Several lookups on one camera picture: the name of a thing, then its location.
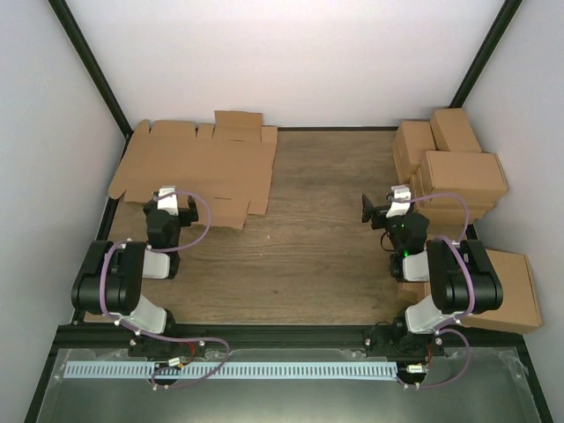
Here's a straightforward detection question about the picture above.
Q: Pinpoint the right black frame post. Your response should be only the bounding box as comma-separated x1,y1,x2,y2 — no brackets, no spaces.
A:
449,0,523,108

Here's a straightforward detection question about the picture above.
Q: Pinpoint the folded box near right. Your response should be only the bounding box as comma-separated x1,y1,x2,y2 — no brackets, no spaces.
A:
397,282,431,304

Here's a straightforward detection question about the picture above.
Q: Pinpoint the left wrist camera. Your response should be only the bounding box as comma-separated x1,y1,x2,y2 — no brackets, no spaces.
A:
154,186,179,216

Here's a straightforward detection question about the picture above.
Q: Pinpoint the folded box back left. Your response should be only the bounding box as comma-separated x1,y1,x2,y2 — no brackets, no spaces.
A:
392,120,435,183

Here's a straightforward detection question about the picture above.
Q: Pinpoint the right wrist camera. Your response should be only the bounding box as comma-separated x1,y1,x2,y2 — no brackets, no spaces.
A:
385,184,412,219

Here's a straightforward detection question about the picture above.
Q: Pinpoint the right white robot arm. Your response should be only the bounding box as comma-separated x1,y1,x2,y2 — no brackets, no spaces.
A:
361,185,503,355

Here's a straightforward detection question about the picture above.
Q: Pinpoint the cardboard box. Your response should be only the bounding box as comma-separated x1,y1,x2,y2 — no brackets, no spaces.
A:
463,249,542,335

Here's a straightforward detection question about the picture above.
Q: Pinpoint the black frame post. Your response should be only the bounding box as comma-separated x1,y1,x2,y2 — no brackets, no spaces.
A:
449,0,523,108
48,0,133,139

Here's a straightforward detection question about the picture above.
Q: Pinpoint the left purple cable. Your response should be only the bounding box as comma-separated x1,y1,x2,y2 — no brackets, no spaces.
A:
99,189,231,391

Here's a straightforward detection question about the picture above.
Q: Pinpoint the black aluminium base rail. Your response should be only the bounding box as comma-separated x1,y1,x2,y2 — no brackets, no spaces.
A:
55,323,523,353

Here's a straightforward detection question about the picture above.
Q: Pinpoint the left black frame post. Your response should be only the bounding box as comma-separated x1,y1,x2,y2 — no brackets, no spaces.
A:
48,0,133,139

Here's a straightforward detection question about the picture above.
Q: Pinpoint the folded boxes lower stack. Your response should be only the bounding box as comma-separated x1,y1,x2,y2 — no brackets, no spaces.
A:
397,173,498,224

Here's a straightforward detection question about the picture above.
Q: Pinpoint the folded box back right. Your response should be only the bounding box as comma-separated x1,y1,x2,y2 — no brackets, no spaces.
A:
429,108,482,152

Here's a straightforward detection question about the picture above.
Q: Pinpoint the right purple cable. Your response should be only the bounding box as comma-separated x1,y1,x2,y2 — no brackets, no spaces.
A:
403,192,479,390

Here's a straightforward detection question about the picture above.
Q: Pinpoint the folded box top stack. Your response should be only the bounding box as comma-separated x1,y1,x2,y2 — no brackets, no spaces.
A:
419,151,508,204

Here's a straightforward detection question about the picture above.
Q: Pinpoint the flat cardboard sheet stack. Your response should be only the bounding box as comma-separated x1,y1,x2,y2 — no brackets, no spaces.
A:
108,110,278,229

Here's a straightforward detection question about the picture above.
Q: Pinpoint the purple cable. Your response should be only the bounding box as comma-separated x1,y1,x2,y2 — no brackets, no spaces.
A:
403,192,479,390
99,189,231,391

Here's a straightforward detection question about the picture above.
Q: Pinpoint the light blue cable duct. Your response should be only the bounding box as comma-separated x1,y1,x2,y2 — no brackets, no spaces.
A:
63,360,397,382

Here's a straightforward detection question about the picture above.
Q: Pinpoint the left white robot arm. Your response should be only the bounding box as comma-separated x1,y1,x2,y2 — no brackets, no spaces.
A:
70,189,199,356

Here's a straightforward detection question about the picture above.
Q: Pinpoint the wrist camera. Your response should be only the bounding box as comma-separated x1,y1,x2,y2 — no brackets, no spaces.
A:
385,184,412,219
154,186,179,216

